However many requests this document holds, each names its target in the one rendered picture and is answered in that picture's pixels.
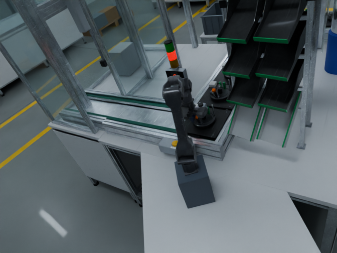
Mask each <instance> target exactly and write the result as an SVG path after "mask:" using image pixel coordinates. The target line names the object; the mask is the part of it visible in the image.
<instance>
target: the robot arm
mask: <svg viewBox="0 0 337 253"><path fill-rule="evenodd" d="M171 86H172V87H171ZM191 91H192V83H191V81H190V80H189V79H188V78H187V77H186V78H181V77H180V76H179V75H175V76H170V77H168V78H167V82H166V83H165V84H164V85H163V87H162V97H163V99H164V100H165V103H166V105H167V106H168V107H169V108H170V109H171V111H172V115H173V119H174V124H175V128H176V132H177V136H178V143H177V146H176V150H175V153H176V160H177V164H178V165H180V164H181V165H182V167H183V170H184V174H185V176H186V175H190V174H194V173H198V172H199V171H198V168H199V166H198V162H197V152H196V147H195V145H194V144H193V140H192V138H189V137H188V134H187V129H186V125H185V120H188V119H190V120H191V122H194V121H195V117H196V115H197V117H200V118H204V117H205V115H206V114H207V112H208V109H207V107H200V108H199V109H198V108H197V107H196V105H195V104H194V102H193V101H194V98H192V95H191Z"/></svg>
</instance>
